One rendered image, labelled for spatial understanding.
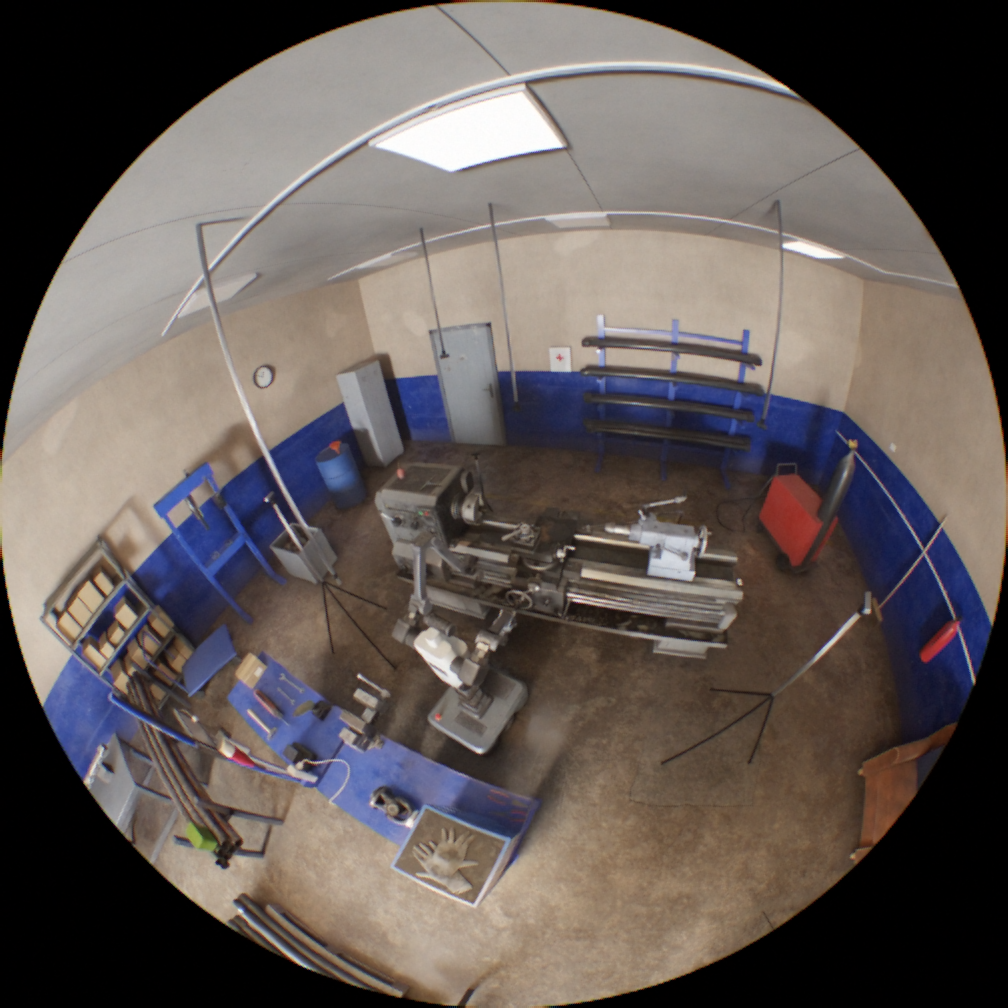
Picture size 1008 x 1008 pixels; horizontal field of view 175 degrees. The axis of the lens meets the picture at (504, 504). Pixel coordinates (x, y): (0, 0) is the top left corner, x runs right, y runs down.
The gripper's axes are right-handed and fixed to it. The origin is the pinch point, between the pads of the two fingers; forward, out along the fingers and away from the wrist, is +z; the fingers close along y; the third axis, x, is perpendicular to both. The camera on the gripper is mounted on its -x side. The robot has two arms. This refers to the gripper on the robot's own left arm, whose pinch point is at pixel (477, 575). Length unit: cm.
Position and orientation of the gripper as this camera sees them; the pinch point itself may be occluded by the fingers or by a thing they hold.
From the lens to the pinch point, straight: 221.0
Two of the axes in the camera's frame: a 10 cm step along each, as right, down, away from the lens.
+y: -8.5, -2.3, 4.8
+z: 3.7, 4.0, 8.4
